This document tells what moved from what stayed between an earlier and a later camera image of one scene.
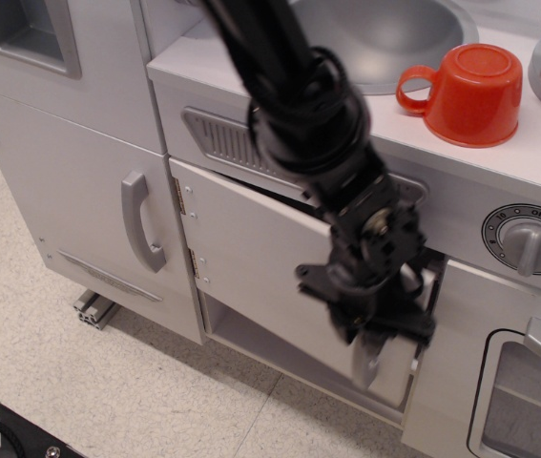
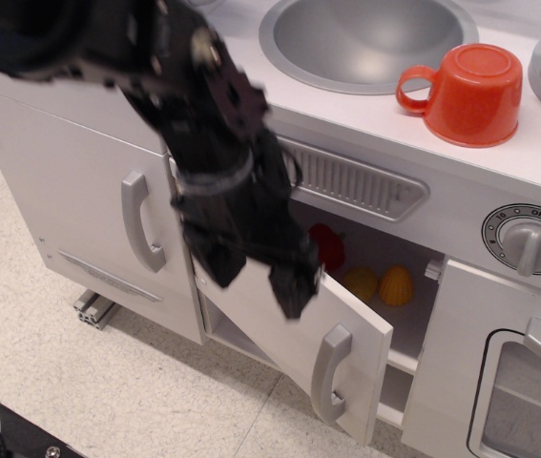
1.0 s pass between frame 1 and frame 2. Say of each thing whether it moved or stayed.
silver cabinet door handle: moved
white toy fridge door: stayed
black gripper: moved
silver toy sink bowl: stayed
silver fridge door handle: stayed
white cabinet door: moved
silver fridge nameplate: stayed
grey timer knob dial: stayed
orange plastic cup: stayed
